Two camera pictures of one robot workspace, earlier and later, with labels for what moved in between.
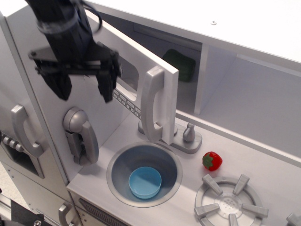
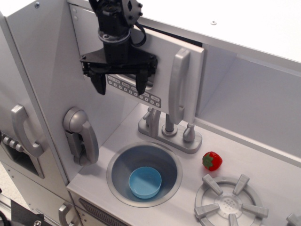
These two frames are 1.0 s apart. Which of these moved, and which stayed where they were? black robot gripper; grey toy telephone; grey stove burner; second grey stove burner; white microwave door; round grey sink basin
Moved: black robot gripper; white microwave door
Stayed: round grey sink basin; second grey stove burner; grey toy telephone; grey stove burner
